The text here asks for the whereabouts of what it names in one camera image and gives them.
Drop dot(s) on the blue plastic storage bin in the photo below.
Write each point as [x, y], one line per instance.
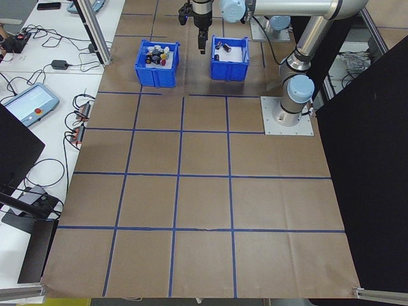
[229, 71]
[150, 78]

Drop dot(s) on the bare person forearm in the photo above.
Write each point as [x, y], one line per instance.
[2, 32]

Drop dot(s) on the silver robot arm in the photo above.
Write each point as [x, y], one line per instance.
[315, 35]
[280, 23]

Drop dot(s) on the red mushroom push button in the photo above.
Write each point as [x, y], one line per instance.
[163, 62]

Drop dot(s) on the black blue contact block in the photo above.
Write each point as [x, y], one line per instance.
[155, 59]

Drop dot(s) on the light blue teach pendant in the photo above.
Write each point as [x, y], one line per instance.
[99, 4]
[28, 102]

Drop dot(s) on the black power adapter brick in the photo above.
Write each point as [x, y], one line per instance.
[59, 64]
[92, 48]

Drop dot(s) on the black smartphone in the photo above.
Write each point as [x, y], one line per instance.
[48, 5]

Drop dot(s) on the white side table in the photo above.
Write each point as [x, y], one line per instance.
[38, 17]
[48, 143]

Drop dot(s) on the black device red parts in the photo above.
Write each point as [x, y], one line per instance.
[16, 44]

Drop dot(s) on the black monitor panel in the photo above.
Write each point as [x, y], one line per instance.
[16, 150]

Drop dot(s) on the black monitor stand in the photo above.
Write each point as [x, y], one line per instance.
[22, 205]

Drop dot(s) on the black flat panel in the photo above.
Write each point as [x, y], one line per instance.
[36, 252]

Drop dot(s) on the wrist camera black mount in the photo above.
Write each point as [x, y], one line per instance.
[183, 17]

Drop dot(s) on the white switch contact block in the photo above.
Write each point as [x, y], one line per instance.
[148, 49]

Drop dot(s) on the black switch block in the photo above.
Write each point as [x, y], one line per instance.
[148, 59]

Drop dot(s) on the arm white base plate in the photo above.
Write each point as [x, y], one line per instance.
[267, 37]
[271, 127]

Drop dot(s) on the tall aluminium profile post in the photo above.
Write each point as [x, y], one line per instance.
[95, 32]

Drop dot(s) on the metal V-shaped bar frame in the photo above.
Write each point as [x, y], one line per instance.
[376, 32]

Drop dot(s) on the black fabric frame cover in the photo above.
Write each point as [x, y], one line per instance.
[366, 159]

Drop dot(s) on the aluminium profile table bracket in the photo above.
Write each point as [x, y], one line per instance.
[19, 291]
[382, 294]

